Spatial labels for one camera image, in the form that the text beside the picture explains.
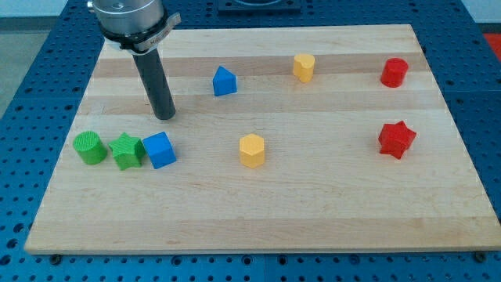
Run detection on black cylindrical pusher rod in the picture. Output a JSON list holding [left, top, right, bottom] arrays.
[[133, 49, 176, 120]]

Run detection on blue triangle block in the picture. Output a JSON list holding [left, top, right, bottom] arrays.
[[212, 66, 237, 96]]

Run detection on blue cube block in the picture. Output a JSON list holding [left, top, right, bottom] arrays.
[[142, 132, 177, 169]]

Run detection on green star block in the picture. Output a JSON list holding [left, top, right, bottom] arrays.
[[108, 132, 146, 171]]

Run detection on green cylinder block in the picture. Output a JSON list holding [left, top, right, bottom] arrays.
[[73, 131, 107, 165]]

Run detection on yellow hexagon block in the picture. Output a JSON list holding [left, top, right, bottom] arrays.
[[239, 134, 265, 168]]

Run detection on yellow heart block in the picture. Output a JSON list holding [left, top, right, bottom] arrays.
[[293, 53, 315, 83]]

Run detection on wooden board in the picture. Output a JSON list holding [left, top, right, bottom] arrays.
[[25, 24, 500, 255]]

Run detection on red cylinder block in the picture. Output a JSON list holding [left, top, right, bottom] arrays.
[[380, 58, 409, 88]]

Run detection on red star block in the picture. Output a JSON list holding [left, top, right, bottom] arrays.
[[378, 121, 417, 160]]

